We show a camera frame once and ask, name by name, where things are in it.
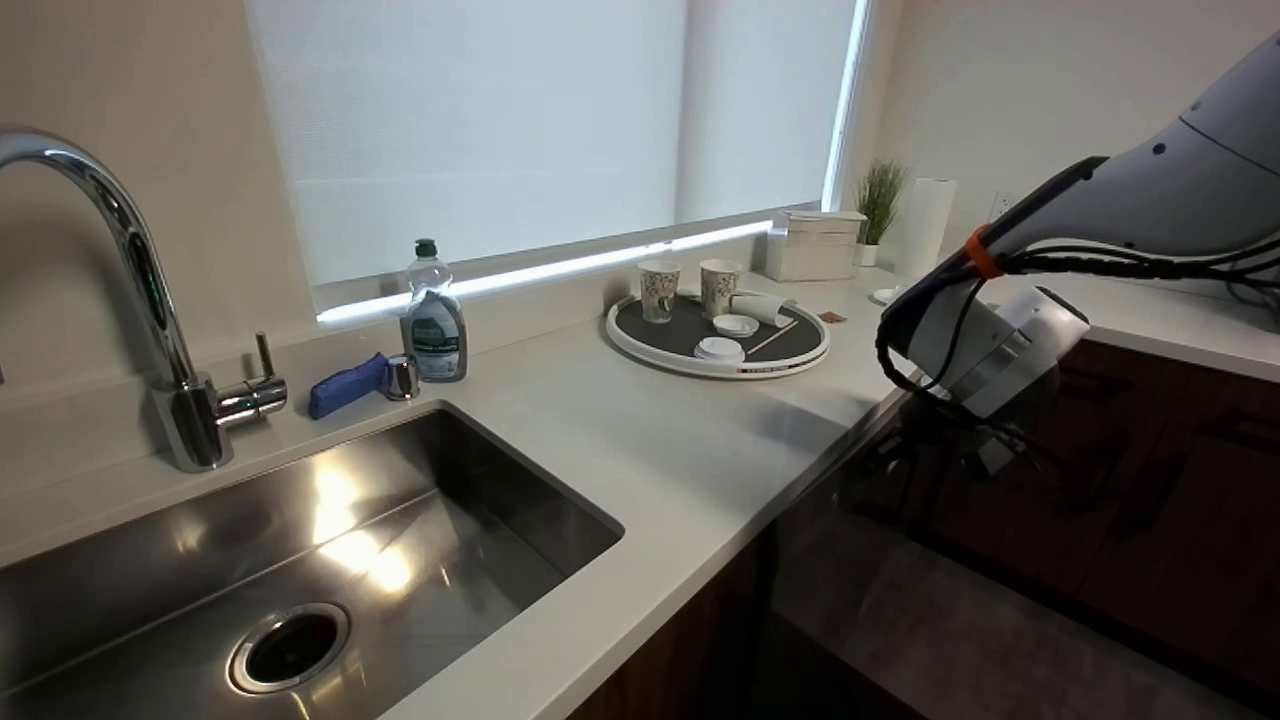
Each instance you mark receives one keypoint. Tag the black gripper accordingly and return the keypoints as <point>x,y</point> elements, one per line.
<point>953,436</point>

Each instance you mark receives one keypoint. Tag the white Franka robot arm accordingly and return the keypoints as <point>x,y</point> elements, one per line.
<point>1173,182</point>

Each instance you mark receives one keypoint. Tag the small brown block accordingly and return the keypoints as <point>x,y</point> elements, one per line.
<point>832,317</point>

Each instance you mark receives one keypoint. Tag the wooden chopstick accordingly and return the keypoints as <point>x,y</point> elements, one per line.
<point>776,343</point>

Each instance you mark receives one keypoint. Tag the white paper towel roll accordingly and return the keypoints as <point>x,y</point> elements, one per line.
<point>926,225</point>

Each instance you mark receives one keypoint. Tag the white oblong dish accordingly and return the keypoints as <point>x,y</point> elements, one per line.
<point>775,310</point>

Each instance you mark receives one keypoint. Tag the white storage box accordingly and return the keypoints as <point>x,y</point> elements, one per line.
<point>813,244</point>

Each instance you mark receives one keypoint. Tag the small white bowl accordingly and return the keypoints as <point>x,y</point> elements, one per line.
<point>735,326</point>
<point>718,348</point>

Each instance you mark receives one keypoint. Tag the small green potted plant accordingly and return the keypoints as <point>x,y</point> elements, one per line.
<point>878,200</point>

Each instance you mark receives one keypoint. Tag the patterned paper cup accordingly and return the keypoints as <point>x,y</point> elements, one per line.
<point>722,287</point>
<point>658,292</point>

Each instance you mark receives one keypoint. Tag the round white black tray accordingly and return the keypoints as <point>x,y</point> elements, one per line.
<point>664,348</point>

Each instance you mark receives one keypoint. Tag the wooden cabinet door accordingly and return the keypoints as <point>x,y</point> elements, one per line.
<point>705,655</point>

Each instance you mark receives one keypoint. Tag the white roller blind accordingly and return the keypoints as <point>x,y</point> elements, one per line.
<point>764,104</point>
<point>467,135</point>

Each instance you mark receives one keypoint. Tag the clear dish soap bottle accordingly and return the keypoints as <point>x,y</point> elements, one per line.
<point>433,333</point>

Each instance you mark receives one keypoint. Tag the blue dish brush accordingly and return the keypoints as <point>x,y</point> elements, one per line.
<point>348,385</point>

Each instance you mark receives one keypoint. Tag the stainless steel sink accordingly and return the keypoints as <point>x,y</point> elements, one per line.
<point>334,561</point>

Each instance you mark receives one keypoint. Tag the chrome kitchen faucet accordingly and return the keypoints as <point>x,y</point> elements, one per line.
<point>146,304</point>

